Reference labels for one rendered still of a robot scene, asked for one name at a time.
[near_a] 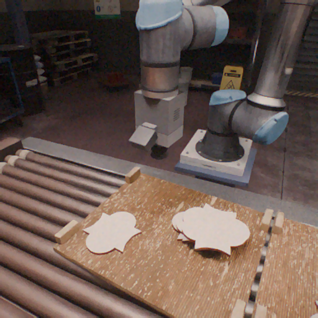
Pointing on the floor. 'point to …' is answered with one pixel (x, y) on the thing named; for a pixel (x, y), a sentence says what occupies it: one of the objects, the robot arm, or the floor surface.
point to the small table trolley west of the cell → (17, 99)
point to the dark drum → (30, 75)
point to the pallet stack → (63, 54)
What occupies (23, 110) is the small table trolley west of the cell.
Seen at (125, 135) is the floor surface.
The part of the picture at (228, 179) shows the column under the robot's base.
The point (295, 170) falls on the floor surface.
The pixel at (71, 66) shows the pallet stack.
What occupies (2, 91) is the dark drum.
